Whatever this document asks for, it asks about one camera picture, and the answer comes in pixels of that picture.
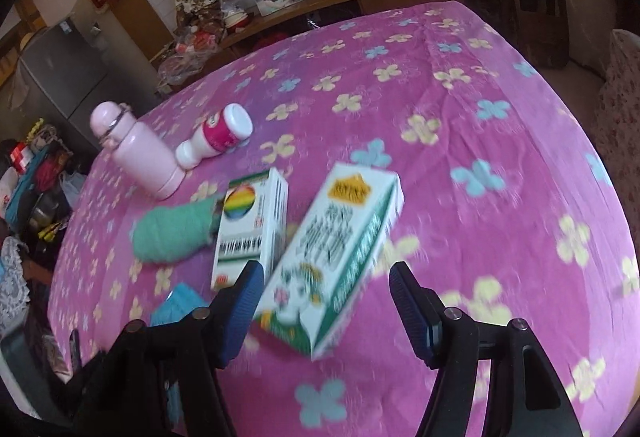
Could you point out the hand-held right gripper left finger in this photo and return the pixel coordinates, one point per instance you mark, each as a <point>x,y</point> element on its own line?
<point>240,312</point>

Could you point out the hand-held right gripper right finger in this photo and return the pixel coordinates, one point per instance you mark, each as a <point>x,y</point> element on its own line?
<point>410,312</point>

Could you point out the green white milk carton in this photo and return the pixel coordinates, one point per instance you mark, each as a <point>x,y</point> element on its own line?
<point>335,247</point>

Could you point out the light blue snack packet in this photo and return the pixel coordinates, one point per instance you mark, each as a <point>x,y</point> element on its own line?
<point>175,304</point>

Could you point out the rainbow print medicine box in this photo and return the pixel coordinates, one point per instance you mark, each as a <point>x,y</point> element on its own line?
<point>245,227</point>

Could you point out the green rolled towel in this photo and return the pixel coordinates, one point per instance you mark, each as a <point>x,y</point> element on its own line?
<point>170,229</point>

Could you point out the pink floral blanket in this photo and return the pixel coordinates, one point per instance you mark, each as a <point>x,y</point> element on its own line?
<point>450,142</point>

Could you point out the white pink yogurt bottle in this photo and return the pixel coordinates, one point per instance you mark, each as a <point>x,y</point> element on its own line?
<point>215,137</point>

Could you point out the pink insulated bottle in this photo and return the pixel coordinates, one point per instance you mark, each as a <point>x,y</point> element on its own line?
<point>140,152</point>

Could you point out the pile of bags and clutter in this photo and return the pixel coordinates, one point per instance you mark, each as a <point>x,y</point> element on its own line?
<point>35,187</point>

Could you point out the pile of plastic bags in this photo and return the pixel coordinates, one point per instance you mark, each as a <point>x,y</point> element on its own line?
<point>195,47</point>

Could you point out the grey refrigerator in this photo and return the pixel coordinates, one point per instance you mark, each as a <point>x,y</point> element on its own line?
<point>65,72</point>

